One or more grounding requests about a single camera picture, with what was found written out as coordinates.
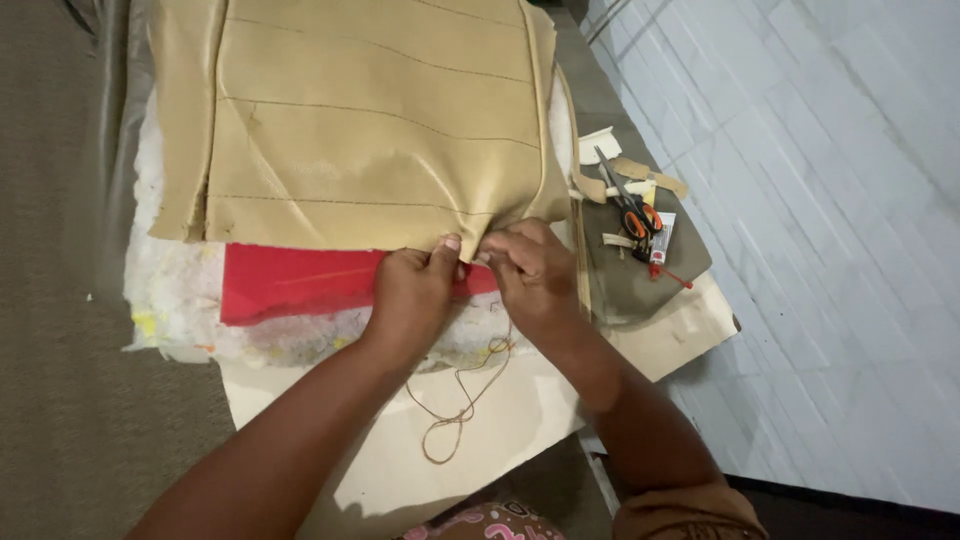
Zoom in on white foam padding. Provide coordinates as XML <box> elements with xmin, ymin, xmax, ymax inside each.
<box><xmin>121</xmin><ymin>75</ymin><xmax>579</xmax><ymax>374</ymax></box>

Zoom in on orange handled scissors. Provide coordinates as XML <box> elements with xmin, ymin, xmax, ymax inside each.
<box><xmin>594</xmin><ymin>145</ymin><xmax>664</xmax><ymax>243</ymax></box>

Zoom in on person's patterned clothing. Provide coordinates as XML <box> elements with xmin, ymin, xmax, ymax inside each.
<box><xmin>397</xmin><ymin>501</ymin><xmax>568</xmax><ymax>540</ymax></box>

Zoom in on grey fabric piece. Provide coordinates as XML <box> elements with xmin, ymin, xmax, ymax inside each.
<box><xmin>579</xmin><ymin>166</ymin><xmax>714</xmax><ymax>327</ymax></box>

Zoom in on person's left hand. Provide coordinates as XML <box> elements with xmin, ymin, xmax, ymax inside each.
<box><xmin>365</xmin><ymin>233</ymin><xmax>466</xmax><ymax>348</ymax></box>

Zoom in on white foam scrap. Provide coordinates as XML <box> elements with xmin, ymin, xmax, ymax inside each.
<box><xmin>577</xmin><ymin>126</ymin><xmax>624</xmax><ymax>166</ymax></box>

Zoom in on cream piping strip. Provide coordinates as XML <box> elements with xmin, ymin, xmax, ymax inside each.
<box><xmin>568</xmin><ymin>180</ymin><xmax>658</xmax><ymax>202</ymax></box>

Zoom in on beige leather scrap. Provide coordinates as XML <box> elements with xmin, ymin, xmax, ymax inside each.
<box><xmin>648</xmin><ymin>171</ymin><xmax>690</xmax><ymax>201</ymax></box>
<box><xmin>607</xmin><ymin>156</ymin><xmax>652</xmax><ymax>181</ymax></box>

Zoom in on beige stitched leather seat cover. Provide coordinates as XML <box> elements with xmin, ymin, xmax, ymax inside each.
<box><xmin>147</xmin><ymin>0</ymin><xmax>594</xmax><ymax>265</ymax></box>

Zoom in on person's right hand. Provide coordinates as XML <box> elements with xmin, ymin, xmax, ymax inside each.
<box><xmin>474</xmin><ymin>218</ymin><xmax>580</xmax><ymax>348</ymax></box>

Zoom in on red fabric sheet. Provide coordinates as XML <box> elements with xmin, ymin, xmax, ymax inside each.
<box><xmin>219</xmin><ymin>243</ymin><xmax>499</xmax><ymax>327</ymax></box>

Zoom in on brown sewing thread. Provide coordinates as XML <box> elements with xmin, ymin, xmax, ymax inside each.
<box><xmin>405</xmin><ymin>300</ymin><xmax>517</xmax><ymax>466</ymax></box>

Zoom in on person's brown sleeve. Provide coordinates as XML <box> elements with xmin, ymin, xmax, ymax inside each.
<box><xmin>612</xmin><ymin>480</ymin><xmax>771</xmax><ymax>540</ymax></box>

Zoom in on beige cardboard sheet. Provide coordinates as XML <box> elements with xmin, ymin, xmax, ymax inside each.
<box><xmin>219</xmin><ymin>270</ymin><xmax>741</xmax><ymax>540</ymax></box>

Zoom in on glue tube with red cap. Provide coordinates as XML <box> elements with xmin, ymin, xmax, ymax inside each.
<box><xmin>648</xmin><ymin>211</ymin><xmax>694</xmax><ymax>291</ymax></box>

